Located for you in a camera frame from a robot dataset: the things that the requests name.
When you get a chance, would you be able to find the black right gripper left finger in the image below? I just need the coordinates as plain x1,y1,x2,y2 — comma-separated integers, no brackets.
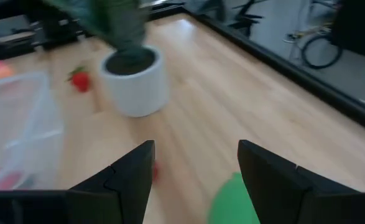
0,139,155,224

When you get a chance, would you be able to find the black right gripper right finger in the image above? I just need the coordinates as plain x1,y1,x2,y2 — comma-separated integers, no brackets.
237,139,365,224

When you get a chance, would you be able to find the green toy fruit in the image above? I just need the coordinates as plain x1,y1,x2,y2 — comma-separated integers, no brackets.
207,172,261,224

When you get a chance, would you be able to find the red toy strawberry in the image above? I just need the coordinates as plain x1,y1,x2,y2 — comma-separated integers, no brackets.
66,65,92,93

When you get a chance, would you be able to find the clear plastic tupperware container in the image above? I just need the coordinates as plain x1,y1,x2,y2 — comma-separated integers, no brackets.
0,71,65,191

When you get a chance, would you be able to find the small red toy piece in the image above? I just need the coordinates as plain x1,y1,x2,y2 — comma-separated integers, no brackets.
152,161,160,184

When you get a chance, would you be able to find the white round plant pot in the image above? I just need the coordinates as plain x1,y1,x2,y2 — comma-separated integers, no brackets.
99,45,170,118

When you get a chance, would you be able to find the green snake plant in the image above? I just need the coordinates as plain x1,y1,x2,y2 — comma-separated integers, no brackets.
44,0,149,58

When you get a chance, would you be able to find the black chair base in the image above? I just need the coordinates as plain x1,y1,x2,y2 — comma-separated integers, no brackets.
227,0,266,38

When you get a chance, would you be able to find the black cable loop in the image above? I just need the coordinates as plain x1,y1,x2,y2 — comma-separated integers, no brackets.
300,32,344,70

